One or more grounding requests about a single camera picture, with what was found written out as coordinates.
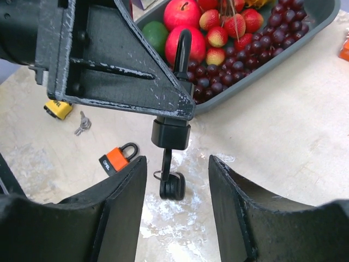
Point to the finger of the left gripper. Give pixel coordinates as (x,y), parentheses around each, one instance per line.
(110,64)

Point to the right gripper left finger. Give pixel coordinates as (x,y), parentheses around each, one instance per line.
(100,223)

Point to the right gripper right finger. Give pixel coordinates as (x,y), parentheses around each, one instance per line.
(254,224)

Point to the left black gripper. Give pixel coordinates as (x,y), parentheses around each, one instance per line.
(31,35)

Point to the orange padlock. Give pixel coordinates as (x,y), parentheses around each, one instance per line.
(114,161)

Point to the yellow padlock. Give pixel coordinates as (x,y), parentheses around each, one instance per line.
(58,109)

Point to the small silver key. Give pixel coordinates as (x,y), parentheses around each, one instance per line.
(85,124)

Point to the black padlock key bunch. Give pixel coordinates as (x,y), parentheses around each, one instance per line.
(172,184)

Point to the black padlock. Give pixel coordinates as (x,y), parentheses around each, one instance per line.
(172,133)

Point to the green avocado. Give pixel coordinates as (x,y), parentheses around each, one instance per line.
(156,34)

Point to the purple toothpaste box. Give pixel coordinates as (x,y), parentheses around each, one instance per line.
(145,4)

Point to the red apple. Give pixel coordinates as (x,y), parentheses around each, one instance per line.
(181,13)

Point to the red pomegranate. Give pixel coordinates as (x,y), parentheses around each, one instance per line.
(198,44)

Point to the small red cherries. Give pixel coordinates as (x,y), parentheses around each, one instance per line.
(229,27)

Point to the toy pineapple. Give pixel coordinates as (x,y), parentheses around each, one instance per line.
(257,4)

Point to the purple grape bunch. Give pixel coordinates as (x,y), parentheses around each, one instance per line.
(286,24)

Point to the orange razor box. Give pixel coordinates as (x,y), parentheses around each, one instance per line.
(344,51)

